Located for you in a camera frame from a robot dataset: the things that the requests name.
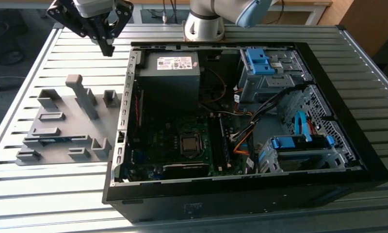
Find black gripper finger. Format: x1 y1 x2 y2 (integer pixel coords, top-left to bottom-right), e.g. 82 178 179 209
47 0 110 57
102 0 134 57

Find blue RAM stick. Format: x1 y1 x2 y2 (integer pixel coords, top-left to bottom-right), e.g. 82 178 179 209
38 137 87 144

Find black wheeled cart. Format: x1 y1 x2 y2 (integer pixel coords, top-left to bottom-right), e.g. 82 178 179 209
0 8 30 66

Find grey power supply unit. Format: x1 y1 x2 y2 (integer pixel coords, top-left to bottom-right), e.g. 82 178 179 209
136 51 202 115

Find grey parts rack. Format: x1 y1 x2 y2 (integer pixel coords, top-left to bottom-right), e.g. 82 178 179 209
15 74 123 167

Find blue empty disk carrier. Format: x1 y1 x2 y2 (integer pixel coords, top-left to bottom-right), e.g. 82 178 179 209
246 48 276 76

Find tall grey drive cage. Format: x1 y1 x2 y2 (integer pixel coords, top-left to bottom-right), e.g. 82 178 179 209
238 48 314 104

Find green motherboard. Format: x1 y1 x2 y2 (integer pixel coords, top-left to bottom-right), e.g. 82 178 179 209
130 114 250 182

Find silver CPU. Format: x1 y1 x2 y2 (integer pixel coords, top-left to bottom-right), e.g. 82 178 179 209
180 135 202 154

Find white-framed wooden desk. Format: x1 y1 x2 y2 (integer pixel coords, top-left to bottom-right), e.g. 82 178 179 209
130 0 334 25

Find black graphics card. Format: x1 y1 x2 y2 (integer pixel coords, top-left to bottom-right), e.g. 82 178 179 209
163 163 211 180

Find blue carrier with disk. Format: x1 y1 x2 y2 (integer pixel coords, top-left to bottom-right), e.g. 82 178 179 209
271 135 336 150

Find wooden cabinet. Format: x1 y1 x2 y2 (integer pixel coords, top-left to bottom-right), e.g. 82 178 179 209
319 0 388 58

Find black open PC case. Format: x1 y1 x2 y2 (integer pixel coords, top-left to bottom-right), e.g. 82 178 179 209
103 41 388 223

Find low grey drive cage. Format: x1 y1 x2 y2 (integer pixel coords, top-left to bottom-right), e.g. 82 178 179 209
258 134 363 173

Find thin orange wire loop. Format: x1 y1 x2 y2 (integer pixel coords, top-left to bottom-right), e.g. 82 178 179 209
199 67 227 104

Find black cable bundle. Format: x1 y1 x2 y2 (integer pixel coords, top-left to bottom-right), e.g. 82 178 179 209
231 84 307 144

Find orange flat cable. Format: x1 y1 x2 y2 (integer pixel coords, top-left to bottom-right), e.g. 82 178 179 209
234 131 256 155

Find blue flat data cable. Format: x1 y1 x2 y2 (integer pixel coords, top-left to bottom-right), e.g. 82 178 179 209
295 110 314 143

